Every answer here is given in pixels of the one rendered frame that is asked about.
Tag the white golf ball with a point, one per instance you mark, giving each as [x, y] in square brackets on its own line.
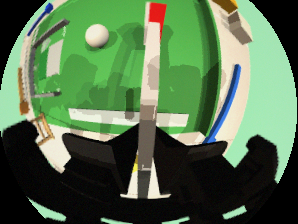
[97, 36]

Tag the green putting mat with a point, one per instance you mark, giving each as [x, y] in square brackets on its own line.
[109, 78]

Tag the blue golf putter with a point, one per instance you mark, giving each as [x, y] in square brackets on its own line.
[47, 10]

